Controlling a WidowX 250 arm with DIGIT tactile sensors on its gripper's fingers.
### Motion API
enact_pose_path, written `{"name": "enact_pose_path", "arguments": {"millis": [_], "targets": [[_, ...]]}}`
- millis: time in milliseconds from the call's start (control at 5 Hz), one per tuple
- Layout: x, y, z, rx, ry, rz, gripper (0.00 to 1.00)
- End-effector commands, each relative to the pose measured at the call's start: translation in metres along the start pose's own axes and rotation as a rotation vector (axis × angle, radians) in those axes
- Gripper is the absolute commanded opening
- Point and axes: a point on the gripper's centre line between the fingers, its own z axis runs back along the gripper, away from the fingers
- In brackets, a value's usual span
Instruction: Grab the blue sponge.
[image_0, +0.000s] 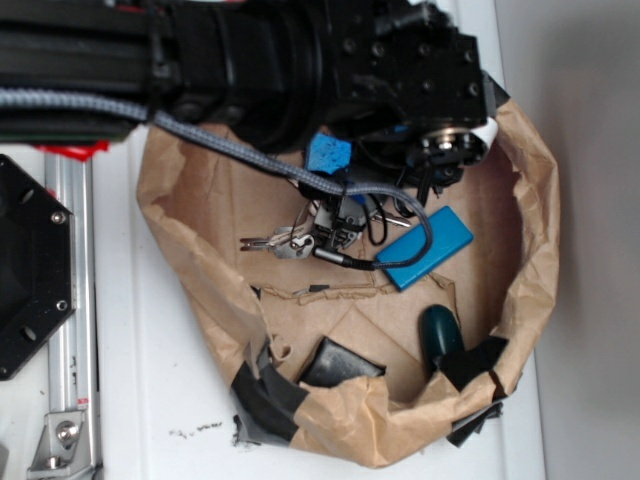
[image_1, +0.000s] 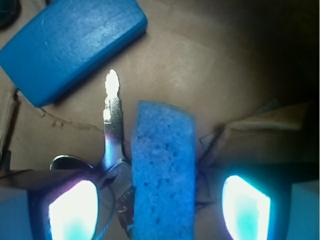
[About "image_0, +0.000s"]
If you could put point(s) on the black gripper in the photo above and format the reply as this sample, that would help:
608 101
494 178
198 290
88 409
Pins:
409 88

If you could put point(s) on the blue sponge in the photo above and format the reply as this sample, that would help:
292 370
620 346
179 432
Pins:
327 154

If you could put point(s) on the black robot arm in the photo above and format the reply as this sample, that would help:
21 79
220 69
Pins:
262 68

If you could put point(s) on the bunch of metal keys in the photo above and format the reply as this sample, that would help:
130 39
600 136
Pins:
317 226

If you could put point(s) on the brown paper bag tray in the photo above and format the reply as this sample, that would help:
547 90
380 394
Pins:
262 318

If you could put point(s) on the dark green oval object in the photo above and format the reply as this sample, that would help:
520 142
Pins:
439 335

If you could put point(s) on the black flat object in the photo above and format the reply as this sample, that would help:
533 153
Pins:
332 363

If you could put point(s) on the black octagonal mount plate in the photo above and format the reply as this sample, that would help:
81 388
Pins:
32 262

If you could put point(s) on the aluminium extrusion rail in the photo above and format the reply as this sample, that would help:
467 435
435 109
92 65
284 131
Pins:
67 280

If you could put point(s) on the metal corner bracket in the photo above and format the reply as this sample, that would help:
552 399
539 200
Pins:
64 448

